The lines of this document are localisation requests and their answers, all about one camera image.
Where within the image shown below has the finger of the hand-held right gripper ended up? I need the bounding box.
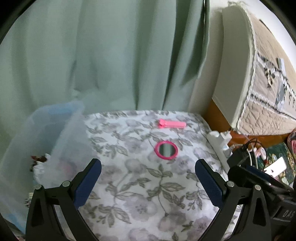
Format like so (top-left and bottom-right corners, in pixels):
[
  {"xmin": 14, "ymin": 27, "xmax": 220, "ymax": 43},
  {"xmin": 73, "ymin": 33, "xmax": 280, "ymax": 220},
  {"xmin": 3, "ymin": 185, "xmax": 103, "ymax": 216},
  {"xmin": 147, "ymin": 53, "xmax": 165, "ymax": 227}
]
[
  {"xmin": 227, "ymin": 165, "xmax": 272, "ymax": 187},
  {"xmin": 245, "ymin": 164, "xmax": 292, "ymax": 189}
]

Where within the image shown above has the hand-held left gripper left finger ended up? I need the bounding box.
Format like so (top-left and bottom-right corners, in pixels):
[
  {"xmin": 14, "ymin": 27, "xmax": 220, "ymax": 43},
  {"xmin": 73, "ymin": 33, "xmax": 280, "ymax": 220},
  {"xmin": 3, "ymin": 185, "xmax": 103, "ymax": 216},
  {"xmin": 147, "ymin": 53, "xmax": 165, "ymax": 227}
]
[{"xmin": 25, "ymin": 158, "xmax": 102, "ymax": 241}]

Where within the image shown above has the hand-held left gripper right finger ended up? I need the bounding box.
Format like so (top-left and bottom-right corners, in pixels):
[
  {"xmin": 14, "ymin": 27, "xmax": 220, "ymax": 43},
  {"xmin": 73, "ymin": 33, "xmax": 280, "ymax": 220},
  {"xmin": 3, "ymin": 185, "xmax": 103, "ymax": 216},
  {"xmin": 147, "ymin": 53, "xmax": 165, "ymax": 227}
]
[{"xmin": 195, "ymin": 159, "xmax": 273, "ymax": 241}]

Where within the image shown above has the clear plastic storage container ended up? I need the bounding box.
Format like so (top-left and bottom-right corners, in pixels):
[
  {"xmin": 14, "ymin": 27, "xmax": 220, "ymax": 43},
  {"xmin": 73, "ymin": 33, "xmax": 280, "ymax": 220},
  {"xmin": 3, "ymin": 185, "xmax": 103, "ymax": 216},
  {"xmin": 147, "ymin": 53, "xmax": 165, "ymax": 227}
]
[{"xmin": 0, "ymin": 100, "xmax": 98, "ymax": 235}]

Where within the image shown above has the white cloth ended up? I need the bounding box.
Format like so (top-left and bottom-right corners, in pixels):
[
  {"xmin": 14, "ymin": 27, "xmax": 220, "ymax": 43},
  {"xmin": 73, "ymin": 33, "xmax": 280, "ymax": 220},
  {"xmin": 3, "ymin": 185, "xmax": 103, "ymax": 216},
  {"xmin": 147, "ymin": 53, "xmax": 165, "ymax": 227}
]
[{"xmin": 32, "ymin": 160, "xmax": 50, "ymax": 184}]

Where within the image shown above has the pink round mirror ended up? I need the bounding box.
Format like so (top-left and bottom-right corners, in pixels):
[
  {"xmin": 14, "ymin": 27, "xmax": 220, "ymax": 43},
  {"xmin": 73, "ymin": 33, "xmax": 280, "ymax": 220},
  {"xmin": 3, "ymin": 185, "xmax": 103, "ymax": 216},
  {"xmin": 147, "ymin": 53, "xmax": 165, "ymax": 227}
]
[{"xmin": 154, "ymin": 140, "xmax": 179, "ymax": 160}]

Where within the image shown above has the black charger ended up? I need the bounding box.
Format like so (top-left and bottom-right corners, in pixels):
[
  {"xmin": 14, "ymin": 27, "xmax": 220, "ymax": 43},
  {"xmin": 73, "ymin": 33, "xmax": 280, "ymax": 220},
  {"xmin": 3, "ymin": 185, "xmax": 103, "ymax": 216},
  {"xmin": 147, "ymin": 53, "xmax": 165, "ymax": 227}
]
[{"xmin": 227, "ymin": 145, "xmax": 251, "ymax": 166}]

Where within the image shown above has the smartphone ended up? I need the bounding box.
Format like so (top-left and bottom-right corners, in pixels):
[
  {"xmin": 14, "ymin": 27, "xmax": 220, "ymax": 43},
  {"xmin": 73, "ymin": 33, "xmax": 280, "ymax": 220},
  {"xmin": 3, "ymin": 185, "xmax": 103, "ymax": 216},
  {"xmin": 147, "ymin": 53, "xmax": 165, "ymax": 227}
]
[{"xmin": 264, "ymin": 157, "xmax": 287, "ymax": 178}]

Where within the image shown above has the small pink white item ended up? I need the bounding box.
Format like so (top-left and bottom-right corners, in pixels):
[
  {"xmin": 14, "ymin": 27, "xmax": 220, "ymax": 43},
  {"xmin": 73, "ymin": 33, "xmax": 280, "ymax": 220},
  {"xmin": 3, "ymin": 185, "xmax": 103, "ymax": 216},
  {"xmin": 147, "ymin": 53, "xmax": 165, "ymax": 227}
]
[{"xmin": 254, "ymin": 147, "xmax": 266, "ymax": 159}]

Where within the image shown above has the white power strip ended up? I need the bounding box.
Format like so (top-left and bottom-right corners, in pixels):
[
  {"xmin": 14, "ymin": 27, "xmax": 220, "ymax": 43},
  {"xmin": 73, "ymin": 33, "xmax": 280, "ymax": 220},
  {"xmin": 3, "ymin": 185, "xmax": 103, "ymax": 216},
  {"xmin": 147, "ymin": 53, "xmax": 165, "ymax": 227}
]
[{"xmin": 206, "ymin": 131, "xmax": 234, "ymax": 168}]

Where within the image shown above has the white plug adapter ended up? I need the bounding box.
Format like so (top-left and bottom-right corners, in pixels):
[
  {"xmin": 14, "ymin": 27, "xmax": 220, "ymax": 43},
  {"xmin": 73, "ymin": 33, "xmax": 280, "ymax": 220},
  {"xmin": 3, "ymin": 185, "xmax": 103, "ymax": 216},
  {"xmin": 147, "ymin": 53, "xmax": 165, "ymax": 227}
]
[{"xmin": 220, "ymin": 131, "xmax": 232, "ymax": 149}]

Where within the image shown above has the red patterned cloth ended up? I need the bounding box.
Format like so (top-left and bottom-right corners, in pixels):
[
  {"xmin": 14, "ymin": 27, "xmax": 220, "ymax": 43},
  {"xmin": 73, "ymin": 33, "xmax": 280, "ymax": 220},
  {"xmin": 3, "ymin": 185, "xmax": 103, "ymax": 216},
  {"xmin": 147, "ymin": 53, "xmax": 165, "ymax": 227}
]
[{"xmin": 287, "ymin": 129, "xmax": 296, "ymax": 152}]

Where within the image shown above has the floral printed blanket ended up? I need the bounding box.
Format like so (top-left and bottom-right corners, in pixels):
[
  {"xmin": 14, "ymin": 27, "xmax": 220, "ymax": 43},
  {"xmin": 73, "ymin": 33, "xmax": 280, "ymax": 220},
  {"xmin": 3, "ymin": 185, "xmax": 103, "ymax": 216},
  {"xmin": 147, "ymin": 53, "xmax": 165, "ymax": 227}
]
[{"xmin": 79, "ymin": 109, "xmax": 244, "ymax": 241}]

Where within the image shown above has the pink plastic clip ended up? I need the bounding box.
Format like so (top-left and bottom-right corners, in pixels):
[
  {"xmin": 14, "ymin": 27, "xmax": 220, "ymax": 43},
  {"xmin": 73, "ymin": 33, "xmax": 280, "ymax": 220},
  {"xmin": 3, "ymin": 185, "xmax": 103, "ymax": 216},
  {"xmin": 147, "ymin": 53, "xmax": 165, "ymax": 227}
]
[{"xmin": 158, "ymin": 119, "xmax": 187, "ymax": 129}]

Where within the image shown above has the white headboard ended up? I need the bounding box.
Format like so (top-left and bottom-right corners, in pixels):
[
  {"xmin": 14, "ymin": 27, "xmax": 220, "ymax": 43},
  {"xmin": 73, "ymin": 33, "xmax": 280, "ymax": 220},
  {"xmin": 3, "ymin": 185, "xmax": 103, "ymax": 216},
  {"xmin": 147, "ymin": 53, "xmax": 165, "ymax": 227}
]
[{"xmin": 212, "ymin": 5, "xmax": 255, "ymax": 130}]

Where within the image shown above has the pale green curtain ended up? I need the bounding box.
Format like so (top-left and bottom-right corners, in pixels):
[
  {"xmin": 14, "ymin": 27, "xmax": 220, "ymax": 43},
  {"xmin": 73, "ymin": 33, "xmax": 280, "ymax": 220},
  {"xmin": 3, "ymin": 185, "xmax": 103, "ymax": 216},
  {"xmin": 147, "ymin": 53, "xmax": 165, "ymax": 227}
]
[{"xmin": 0, "ymin": 0, "xmax": 210, "ymax": 149}]

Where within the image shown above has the white cable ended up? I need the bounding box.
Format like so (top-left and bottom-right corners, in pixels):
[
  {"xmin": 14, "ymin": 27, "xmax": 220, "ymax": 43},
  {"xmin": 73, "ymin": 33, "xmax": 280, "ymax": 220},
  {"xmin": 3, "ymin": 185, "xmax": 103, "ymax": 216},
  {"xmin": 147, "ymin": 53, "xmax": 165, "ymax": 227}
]
[{"xmin": 248, "ymin": 148, "xmax": 258, "ymax": 168}]

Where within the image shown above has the black cable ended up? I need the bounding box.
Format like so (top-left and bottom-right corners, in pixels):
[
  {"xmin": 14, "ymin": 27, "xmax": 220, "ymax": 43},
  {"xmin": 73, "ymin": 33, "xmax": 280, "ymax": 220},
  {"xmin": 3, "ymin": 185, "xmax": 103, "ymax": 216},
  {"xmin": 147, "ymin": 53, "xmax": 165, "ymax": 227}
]
[{"xmin": 245, "ymin": 138, "xmax": 269, "ymax": 163}]

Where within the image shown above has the wooden bed frame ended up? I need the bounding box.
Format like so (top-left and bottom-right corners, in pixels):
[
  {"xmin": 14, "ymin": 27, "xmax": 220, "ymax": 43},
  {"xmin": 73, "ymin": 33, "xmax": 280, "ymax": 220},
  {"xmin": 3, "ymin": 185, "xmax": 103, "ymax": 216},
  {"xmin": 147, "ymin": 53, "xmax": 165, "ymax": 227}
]
[{"xmin": 203, "ymin": 99, "xmax": 296, "ymax": 151}]

